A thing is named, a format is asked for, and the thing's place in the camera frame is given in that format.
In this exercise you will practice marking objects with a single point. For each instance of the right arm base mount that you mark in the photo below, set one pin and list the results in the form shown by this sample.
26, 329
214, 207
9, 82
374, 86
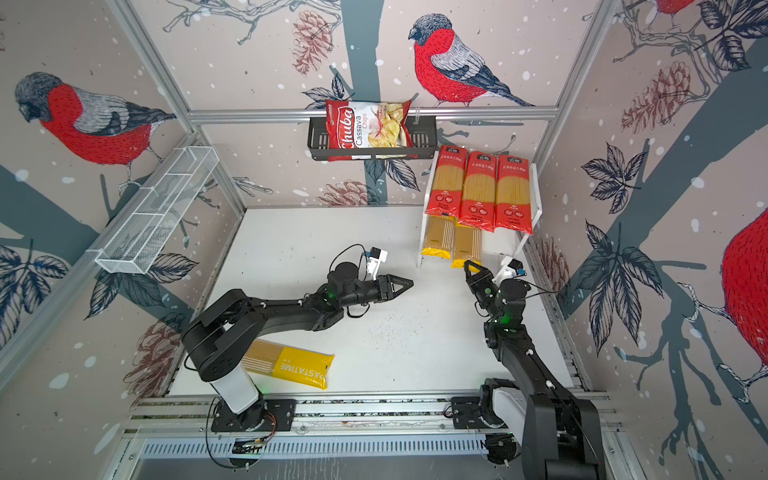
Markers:
474, 414

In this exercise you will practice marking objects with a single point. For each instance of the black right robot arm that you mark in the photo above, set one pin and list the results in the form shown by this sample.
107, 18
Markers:
559, 434

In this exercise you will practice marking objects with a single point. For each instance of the black wall basket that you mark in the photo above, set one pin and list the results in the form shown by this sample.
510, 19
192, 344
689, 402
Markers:
422, 131

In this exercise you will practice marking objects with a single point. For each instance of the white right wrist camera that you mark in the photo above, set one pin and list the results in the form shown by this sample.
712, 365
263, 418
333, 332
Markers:
510, 268

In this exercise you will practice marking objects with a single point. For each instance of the white wire mesh basket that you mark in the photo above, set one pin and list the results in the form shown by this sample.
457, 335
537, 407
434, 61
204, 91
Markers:
162, 204

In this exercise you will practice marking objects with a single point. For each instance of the white two-tier shelf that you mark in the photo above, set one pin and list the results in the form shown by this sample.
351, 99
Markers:
501, 241

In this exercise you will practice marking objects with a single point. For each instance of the red spaghetti bag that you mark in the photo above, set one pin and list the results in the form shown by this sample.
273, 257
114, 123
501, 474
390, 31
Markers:
447, 185
477, 208
513, 198

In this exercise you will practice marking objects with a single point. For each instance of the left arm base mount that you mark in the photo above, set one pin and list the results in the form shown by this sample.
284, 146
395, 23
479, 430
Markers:
266, 415

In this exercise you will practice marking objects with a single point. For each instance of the yellow Pastatime pasta bag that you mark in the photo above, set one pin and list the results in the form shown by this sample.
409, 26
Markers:
288, 363

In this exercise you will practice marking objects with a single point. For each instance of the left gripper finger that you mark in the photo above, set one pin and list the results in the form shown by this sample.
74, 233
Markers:
397, 288
398, 281

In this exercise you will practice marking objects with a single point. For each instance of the yellow pasta bag top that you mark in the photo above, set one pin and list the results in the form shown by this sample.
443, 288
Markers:
439, 237

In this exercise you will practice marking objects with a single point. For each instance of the red cassava chips bag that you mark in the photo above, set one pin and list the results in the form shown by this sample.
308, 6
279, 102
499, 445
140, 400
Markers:
365, 125

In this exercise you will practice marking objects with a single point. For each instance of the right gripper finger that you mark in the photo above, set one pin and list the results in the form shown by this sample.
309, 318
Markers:
483, 272
470, 270

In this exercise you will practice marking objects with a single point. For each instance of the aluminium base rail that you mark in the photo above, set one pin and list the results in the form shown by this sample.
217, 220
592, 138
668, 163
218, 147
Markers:
324, 414

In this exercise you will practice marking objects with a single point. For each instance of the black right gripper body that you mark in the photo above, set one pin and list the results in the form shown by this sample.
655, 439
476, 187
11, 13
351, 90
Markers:
485, 292

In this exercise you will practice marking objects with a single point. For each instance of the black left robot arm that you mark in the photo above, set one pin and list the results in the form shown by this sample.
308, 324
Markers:
217, 340

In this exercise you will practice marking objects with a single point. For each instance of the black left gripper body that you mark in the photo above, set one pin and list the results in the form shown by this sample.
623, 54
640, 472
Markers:
375, 292

